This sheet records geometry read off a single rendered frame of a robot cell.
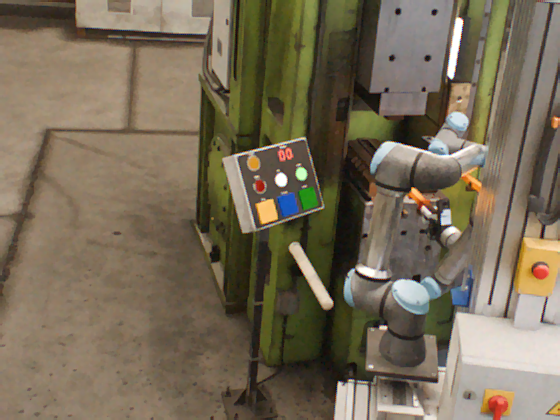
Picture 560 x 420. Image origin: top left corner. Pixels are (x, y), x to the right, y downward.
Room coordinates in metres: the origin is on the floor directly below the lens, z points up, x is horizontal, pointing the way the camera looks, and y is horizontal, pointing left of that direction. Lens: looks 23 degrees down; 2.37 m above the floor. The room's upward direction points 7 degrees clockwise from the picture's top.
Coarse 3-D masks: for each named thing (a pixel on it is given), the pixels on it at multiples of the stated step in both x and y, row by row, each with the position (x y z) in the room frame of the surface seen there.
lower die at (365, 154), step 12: (348, 144) 3.42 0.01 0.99; (360, 144) 3.43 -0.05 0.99; (348, 156) 3.30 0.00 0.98; (360, 156) 3.29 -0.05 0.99; (372, 156) 3.30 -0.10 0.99; (348, 168) 3.28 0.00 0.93; (360, 168) 3.19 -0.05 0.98; (360, 180) 3.14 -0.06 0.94; (372, 180) 3.08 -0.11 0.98; (372, 192) 3.06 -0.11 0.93
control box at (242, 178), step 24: (288, 144) 2.84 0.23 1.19; (240, 168) 2.66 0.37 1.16; (264, 168) 2.72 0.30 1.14; (288, 168) 2.79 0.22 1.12; (312, 168) 2.87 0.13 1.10; (240, 192) 2.63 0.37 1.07; (264, 192) 2.67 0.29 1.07; (288, 192) 2.74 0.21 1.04; (240, 216) 2.63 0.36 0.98; (288, 216) 2.69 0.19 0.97
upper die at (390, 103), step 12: (360, 96) 3.24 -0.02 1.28; (372, 96) 3.13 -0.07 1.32; (384, 96) 3.06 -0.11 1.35; (396, 96) 3.08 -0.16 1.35; (408, 96) 3.10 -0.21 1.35; (420, 96) 3.12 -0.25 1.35; (372, 108) 3.12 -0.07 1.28; (384, 108) 3.06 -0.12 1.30; (396, 108) 3.08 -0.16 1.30; (408, 108) 3.10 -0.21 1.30; (420, 108) 3.12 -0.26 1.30
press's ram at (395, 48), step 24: (384, 0) 3.04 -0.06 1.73; (408, 0) 3.08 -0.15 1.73; (432, 0) 3.11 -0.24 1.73; (384, 24) 3.04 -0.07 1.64; (408, 24) 3.08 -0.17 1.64; (432, 24) 3.12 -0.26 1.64; (360, 48) 3.17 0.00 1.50; (384, 48) 3.05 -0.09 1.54; (408, 48) 3.09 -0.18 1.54; (432, 48) 3.13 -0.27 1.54; (360, 72) 3.14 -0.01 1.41; (384, 72) 3.05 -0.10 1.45; (408, 72) 3.09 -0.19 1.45; (432, 72) 3.13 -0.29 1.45
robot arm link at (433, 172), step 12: (468, 144) 2.60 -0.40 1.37; (480, 144) 2.61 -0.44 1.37; (432, 156) 2.25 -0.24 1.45; (444, 156) 2.30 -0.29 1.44; (456, 156) 2.37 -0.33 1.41; (468, 156) 2.43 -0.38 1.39; (480, 156) 2.51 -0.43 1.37; (420, 168) 2.22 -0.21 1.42; (432, 168) 2.22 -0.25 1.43; (444, 168) 2.24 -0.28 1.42; (456, 168) 2.27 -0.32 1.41; (468, 168) 2.39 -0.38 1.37; (420, 180) 2.21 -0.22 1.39; (432, 180) 2.21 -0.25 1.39; (444, 180) 2.23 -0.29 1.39; (456, 180) 2.27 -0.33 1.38
